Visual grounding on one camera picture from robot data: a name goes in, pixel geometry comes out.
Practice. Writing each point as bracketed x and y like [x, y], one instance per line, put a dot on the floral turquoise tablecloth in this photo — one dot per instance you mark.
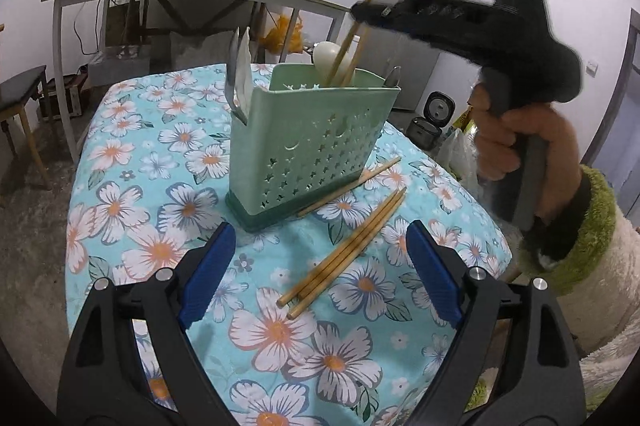
[280, 336]

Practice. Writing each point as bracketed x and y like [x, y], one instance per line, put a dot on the cream plastic spoon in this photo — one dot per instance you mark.
[325, 56]

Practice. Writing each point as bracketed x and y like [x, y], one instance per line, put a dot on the white flat box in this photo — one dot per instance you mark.
[120, 63]

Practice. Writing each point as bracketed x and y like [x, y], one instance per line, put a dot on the person's right hand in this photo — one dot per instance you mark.
[560, 146]

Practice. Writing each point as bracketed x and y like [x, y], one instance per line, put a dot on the brown storage case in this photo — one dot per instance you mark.
[65, 98]

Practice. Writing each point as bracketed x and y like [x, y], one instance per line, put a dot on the rice cooker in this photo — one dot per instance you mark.
[440, 108]

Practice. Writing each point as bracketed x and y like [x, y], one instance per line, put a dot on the white plastic bag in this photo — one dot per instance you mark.
[457, 156]

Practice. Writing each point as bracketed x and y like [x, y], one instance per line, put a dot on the wooden chair with black seat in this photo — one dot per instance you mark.
[22, 88]

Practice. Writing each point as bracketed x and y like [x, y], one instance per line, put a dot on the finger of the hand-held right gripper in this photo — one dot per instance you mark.
[385, 16]

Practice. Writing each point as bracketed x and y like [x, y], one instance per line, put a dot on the person's right forearm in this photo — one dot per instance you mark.
[610, 266]

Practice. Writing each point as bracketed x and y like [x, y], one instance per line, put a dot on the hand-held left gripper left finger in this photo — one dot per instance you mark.
[207, 276]

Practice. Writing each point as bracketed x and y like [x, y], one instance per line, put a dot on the metal spoon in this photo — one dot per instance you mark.
[394, 76]
[232, 71]

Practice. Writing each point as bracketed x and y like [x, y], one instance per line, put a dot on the orange plastic bag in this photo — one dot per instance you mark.
[285, 33]

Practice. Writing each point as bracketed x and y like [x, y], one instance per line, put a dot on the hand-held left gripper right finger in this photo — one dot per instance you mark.
[435, 278]

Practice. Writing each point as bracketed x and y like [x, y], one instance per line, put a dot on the wall socket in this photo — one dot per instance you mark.
[592, 67]

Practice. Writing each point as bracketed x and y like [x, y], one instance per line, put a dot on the white woven sack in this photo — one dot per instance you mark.
[200, 51]

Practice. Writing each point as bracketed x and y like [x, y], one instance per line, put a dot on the green perforated utensil holder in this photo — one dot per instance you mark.
[310, 146]

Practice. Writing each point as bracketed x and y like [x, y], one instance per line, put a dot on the grey door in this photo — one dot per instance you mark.
[625, 131]

